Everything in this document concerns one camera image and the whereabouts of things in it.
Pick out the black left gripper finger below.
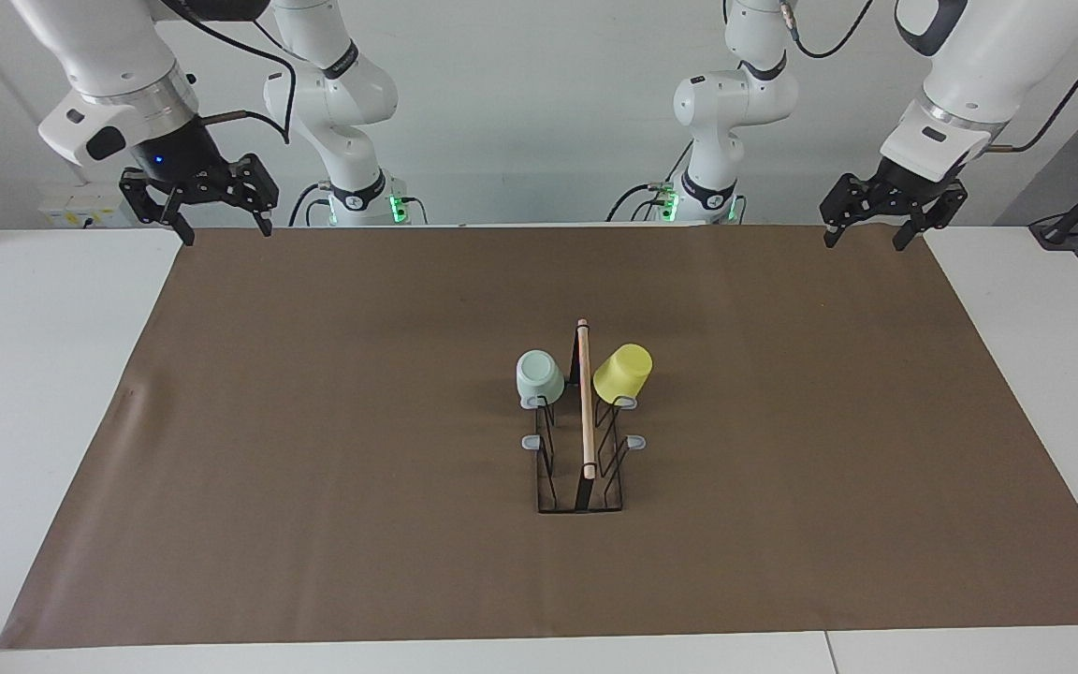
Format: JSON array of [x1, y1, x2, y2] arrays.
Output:
[[820, 171, 879, 249], [893, 181, 969, 252]]

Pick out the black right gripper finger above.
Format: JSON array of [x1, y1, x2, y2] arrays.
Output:
[[118, 168, 196, 248], [221, 153, 280, 238]]

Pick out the yellow plastic cup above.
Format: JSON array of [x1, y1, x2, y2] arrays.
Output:
[[592, 344, 653, 405]]

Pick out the pale green plastic cup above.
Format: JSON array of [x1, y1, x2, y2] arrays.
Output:
[[515, 349, 565, 409]]

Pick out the brown paper table mat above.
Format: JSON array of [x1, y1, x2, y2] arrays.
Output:
[[0, 223, 1078, 651]]

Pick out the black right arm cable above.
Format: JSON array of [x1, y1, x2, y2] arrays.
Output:
[[165, 0, 297, 146]]

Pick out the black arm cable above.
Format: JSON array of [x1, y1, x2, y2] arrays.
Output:
[[782, 0, 1078, 154], [165, 0, 297, 146]]

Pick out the white wall socket box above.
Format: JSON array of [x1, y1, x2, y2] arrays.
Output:
[[38, 183, 128, 228]]

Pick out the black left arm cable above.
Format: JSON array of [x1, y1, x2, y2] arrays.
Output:
[[782, 0, 1078, 154]]

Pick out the black base cable bundle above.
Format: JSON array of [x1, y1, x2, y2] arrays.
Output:
[[289, 183, 428, 227], [606, 136, 694, 223]]

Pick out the black wire cup rack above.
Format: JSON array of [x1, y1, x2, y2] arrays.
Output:
[[521, 318, 647, 515]]

